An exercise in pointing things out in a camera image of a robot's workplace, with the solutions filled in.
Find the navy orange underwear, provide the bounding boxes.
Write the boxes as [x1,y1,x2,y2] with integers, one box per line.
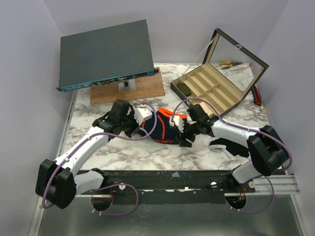
[138,108,179,145]

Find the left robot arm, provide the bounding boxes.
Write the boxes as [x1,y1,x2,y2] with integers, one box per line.
[35,99,156,209]

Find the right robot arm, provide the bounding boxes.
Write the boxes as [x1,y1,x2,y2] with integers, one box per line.
[169,104,292,193]

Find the cream rolled underwear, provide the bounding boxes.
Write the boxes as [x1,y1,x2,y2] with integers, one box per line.
[199,102,215,118]

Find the black white underwear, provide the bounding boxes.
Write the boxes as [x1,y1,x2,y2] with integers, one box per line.
[208,138,250,159]

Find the green rolled underwear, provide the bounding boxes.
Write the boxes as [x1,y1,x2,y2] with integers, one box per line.
[177,83,191,97]

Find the wooden board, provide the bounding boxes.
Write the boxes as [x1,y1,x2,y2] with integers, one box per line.
[90,67,165,105]

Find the red black utility knife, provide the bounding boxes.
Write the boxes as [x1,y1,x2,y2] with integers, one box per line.
[252,85,262,106]

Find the black compartment organizer box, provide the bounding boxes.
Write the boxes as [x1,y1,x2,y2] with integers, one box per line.
[170,28,269,116]

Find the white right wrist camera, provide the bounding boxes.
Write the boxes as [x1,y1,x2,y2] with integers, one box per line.
[169,115,187,133]

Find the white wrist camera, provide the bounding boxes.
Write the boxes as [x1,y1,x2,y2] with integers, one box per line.
[169,115,187,133]
[134,105,153,125]

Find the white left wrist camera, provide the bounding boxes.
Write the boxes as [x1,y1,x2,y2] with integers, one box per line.
[134,105,153,125]

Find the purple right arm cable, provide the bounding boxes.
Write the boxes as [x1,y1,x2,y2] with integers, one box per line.
[172,98,291,215]

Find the metal switch stand bracket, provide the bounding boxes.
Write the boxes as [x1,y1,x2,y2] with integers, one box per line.
[118,79,136,92]

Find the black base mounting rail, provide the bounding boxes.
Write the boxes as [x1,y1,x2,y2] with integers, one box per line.
[82,171,255,205]

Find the grey network switch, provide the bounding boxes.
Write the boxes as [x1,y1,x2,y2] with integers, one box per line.
[57,20,157,92]

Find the yellow handled pliers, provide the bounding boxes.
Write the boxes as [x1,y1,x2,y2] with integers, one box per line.
[218,61,242,70]

